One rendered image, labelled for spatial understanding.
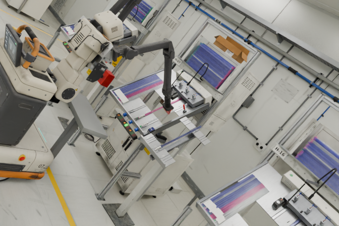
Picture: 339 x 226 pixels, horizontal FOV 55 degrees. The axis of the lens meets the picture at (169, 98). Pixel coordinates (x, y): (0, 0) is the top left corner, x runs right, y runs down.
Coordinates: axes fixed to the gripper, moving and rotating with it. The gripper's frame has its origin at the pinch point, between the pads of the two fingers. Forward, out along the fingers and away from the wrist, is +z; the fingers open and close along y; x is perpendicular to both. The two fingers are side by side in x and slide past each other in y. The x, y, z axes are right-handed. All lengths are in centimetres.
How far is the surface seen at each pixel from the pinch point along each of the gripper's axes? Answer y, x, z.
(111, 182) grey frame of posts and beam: -12, 69, 38
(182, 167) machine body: -8, -10, 83
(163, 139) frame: 6.8, 3.5, 42.1
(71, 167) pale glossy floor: 25, 92, 40
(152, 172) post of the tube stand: -32, 38, 24
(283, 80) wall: 21, -192, 67
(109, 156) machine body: 36, 53, 63
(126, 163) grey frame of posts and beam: -12, 52, 23
